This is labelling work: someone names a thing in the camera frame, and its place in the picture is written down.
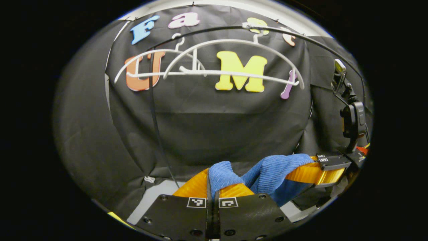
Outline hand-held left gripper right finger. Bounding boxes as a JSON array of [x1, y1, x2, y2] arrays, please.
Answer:
[[213, 183, 295, 241]]

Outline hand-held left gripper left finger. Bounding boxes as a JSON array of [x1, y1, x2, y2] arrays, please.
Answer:
[[135, 168, 215, 241]]

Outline blue corduroy shirt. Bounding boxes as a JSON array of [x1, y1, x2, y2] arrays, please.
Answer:
[[209, 154, 315, 207]]

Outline white plastic hanger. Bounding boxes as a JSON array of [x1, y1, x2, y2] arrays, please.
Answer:
[[114, 33, 207, 84], [163, 22, 305, 90]]

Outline black metal clothes rack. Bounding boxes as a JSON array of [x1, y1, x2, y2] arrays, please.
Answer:
[[147, 25, 366, 188]]

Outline black mounted smartphone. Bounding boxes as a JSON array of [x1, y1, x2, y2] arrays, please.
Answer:
[[331, 59, 347, 95]]

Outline black backdrop cloth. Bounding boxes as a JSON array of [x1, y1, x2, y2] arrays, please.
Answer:
[[53, 4, 373, 221]]

